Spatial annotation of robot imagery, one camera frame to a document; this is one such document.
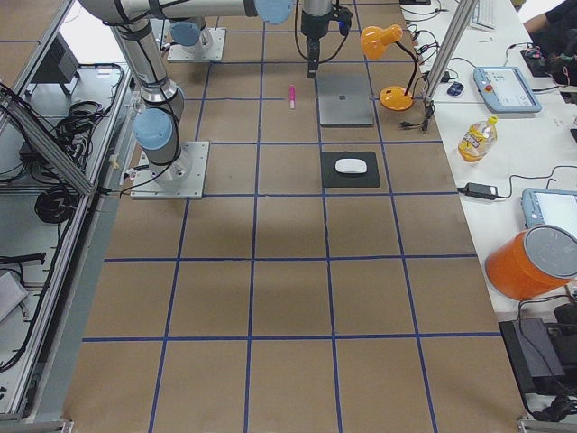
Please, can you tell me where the pink pen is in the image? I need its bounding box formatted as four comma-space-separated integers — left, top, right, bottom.
288, 84, 296, 110

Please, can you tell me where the white computer mouse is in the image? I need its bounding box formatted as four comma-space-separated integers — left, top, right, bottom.
334, 158, 368, 176

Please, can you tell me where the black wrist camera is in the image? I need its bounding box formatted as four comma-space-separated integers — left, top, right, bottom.
332, 4, 353, 37

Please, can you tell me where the small dark blue mouse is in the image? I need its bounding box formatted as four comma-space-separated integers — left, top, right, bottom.
446, 81, 464, 97

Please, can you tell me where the silver apple laptop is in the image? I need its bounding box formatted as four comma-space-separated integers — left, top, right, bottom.
316, 74, 373, 127

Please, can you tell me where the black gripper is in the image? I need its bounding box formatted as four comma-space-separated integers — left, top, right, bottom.
301, 0, 333, 79

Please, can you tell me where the blue teach pendant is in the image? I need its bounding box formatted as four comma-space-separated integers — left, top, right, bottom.
521, 188, 576, 235
472, 67, 542, 114

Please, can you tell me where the aluminium frame post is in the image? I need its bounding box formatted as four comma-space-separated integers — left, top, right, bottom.
424, 0, 475, 106

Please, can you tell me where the orange cylindrical container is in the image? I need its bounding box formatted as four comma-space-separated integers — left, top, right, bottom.
485, 225, 576, 300

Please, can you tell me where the white keyboard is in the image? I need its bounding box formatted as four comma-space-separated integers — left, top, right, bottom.
469, 0, 495, 32

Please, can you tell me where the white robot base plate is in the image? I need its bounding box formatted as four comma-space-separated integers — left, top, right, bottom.
130, 142, 210, 199

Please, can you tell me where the black mousepad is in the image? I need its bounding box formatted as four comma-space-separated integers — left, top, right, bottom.
321, 152, 380, 188

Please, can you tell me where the black power adapter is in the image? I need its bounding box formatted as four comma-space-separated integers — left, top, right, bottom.
462, 182, 499, 200

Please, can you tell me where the yellow drink bottle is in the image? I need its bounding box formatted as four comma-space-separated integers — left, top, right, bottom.
457, 115, 499, 162

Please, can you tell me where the orange desk lamp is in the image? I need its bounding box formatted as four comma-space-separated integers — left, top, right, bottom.
360, 24, 418, 112

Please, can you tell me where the person at desk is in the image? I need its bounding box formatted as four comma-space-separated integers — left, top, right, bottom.
524, 0, 576, 87

